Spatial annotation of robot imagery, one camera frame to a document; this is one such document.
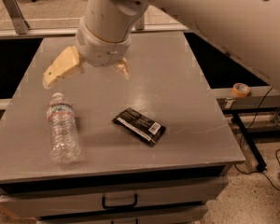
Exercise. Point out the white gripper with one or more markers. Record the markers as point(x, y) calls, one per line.
point(101, 51)

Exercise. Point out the clear plastic water bottle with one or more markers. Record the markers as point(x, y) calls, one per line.
point(65, 147)

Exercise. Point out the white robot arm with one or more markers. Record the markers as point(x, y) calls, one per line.
point(249, 30)

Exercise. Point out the black snack bar wrapper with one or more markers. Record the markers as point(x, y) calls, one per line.
point(147, 130)

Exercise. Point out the orange tape roll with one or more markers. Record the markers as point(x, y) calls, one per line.
point(240, 90)

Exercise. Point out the upper grey drawer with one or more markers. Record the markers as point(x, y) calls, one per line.
point(73, 201)

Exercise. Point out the grey drawer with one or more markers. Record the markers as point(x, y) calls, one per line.
point(168, 215)
point(73, 201)

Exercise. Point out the lower grey drawer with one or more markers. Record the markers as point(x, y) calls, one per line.
point(168, 215)

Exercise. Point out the black metal stand leg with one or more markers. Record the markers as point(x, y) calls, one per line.
point(261, 166)

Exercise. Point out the middle metal railing bracket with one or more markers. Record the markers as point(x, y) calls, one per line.
point(140, 24)

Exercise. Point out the metal railing bracket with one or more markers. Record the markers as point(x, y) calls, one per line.
point(21, 27)
point(140, 24)

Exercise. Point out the left metal railing bracket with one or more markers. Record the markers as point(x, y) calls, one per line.
point(21, 27)

